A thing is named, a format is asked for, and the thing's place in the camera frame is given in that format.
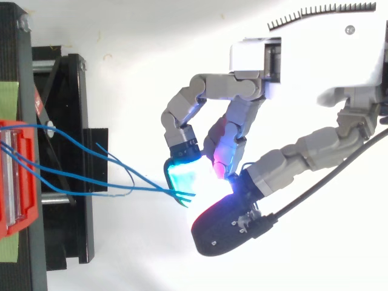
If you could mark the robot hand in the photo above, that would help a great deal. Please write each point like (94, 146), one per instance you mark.
(318, 54)

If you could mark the black stand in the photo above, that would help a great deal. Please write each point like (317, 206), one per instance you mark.
(60, 145)

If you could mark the red bin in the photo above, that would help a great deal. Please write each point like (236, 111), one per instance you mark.
(18, 179)

